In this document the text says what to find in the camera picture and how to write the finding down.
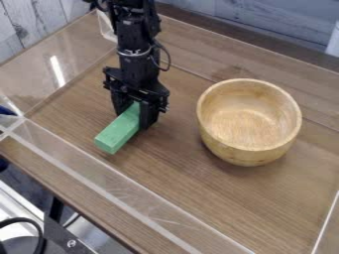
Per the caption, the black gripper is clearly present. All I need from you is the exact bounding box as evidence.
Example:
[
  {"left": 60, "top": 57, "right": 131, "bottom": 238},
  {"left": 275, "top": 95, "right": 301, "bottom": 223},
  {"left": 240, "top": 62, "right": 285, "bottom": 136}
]
[{"left": 103, "top": 66, "right": 169, "bottom": 130}]

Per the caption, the green rectangular block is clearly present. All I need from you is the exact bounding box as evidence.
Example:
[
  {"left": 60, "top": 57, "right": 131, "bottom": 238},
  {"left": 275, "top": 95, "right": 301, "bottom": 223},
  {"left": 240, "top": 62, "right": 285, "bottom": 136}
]
[{"left": 93, "top": 102, "right": 140, "bottom": 154}]

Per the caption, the brown wooden bowl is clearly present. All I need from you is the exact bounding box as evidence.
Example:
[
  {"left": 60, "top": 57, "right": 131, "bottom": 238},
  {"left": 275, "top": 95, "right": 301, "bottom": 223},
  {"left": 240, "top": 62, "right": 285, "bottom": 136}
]
[{"left": 196, "top": 78, "right": 301, "bottom": 167}]

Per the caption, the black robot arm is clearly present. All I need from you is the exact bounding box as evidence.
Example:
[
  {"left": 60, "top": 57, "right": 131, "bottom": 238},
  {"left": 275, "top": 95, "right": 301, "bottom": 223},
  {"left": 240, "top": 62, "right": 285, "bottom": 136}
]
[{"left": 103, "top": 0, "right": 169, "bottom": 129}]

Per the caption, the black table leg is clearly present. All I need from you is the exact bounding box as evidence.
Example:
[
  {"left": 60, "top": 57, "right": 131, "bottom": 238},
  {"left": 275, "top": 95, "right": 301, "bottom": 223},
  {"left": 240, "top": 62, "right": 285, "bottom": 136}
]
[{"left": 48, "top": 197, "right": 65, "bottom": 223}]

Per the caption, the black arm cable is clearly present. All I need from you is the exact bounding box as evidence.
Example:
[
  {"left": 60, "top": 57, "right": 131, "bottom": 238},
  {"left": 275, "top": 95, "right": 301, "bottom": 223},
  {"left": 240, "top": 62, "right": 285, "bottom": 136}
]
[{"left": 149, "top": 41, "right": 172, "bottom": 72}]

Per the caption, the clear acrylic corner bracket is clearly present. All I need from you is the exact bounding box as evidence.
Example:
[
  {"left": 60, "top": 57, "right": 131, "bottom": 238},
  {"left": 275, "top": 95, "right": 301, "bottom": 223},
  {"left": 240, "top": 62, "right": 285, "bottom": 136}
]
[{"left": 96, "top": 11, "right": 117, "bottom": 43}]

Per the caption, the clear acrylic tray wall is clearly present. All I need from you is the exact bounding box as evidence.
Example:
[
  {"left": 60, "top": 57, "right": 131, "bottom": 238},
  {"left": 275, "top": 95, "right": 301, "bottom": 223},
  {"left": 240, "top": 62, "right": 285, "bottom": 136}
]
[{"left": 0, "top": 103, "right": 253, "bottom": 254}]

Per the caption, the black cable loop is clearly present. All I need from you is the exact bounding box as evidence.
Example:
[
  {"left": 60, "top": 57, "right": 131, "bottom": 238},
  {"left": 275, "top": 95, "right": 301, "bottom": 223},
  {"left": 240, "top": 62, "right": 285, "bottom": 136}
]
[{"left": 0, "top": 216, "right": 48, "bottom": 254}]

